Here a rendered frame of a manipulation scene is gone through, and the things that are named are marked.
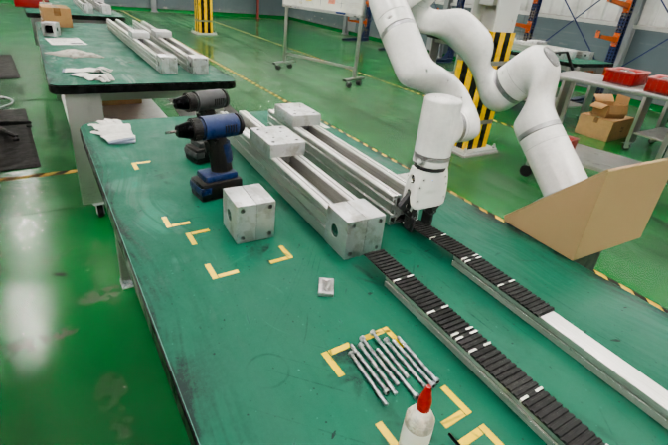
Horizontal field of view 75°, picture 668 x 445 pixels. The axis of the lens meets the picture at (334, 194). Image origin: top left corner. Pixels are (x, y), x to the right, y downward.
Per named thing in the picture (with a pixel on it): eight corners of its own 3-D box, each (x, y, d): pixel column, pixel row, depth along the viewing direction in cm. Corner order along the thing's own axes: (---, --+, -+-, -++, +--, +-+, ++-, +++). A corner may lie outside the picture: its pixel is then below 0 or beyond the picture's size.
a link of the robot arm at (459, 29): (543, 96, 123) (496, 125, 135) (544, 73, 130) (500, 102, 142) (412, -27, 110) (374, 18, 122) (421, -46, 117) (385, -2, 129)
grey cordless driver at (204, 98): (233, 157, 143) (232, 90, 134) (176, 170, 130) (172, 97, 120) (220, 150, 148) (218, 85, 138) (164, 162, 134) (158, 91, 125)
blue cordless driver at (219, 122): (247, 193, 121) (248, 116, 111) (176, 210, 109) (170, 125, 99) (233, 183, 126) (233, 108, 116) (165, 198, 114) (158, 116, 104)
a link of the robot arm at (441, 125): (436, 144, 107) (407, 147, 102) (447, 90, 101) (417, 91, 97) (460, 156, 100) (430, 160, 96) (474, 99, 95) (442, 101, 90)
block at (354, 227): (388, 248, 102) (395, 213, 98) (343, 260, 96) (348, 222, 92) (367, 229, 109) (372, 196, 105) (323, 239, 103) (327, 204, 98)
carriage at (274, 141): (303, 163, 129) (305, 141, 126) (269, 167, 124) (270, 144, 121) (281, 145, 141) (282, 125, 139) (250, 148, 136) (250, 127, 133)
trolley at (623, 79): (655, 199, 357) (714, 74, 313) (639, 218, 321) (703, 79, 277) (532, 159, 420) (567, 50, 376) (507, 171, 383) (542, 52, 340)
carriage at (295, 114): (319, 132, 158) (321, 113, 155) (291, 134, 152) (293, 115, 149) (299, 119, 170) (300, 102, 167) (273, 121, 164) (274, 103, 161)
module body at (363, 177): (417, 219, 117) (423, 190, 113) (388, 225, 112) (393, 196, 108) (290, 128, 177) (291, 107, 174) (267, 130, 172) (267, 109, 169)
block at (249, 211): (283, 234, 103) (285, 199, 99) (237, 244, 97) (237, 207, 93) (266, 216, 110) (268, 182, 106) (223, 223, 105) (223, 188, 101)
